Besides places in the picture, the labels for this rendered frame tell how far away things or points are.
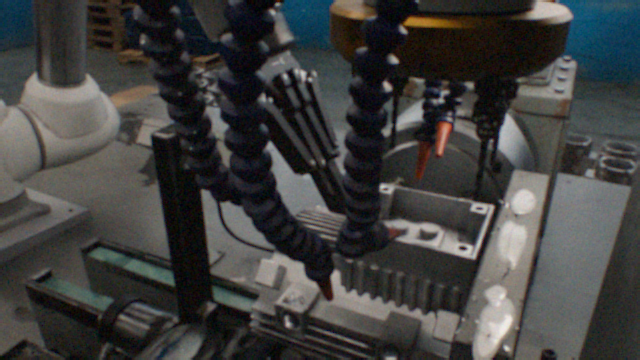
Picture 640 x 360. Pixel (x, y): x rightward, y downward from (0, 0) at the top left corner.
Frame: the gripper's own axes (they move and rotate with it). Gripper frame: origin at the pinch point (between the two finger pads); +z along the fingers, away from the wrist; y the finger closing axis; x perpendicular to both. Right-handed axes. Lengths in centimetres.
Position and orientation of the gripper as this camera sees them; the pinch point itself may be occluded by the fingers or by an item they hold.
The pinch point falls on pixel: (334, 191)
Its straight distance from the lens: 58.1
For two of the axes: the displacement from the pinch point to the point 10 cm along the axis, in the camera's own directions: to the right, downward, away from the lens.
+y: 4.4, -4.0, 8.0
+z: 4.5, 8.7, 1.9
